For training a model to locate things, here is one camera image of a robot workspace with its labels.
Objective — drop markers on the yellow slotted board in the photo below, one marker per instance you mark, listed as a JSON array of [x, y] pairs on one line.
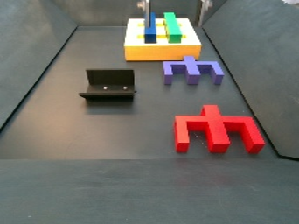
[[162, 50]]

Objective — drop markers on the purple three-legged block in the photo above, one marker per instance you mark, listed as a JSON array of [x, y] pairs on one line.
[[193, 69]]

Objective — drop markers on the green bar block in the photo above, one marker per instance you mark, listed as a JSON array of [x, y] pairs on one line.
[[173, 28]]

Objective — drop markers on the red three-legged block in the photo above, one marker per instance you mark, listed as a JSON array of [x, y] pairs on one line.
[[217, 125]]

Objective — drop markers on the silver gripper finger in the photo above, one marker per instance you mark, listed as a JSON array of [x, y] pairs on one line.
[[206, 4], [145, 5]]

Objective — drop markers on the blue bar block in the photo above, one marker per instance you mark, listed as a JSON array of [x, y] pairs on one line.
[[150, 28]]

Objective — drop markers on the black angle fixture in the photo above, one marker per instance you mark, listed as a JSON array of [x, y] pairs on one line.
[[110, 84]]

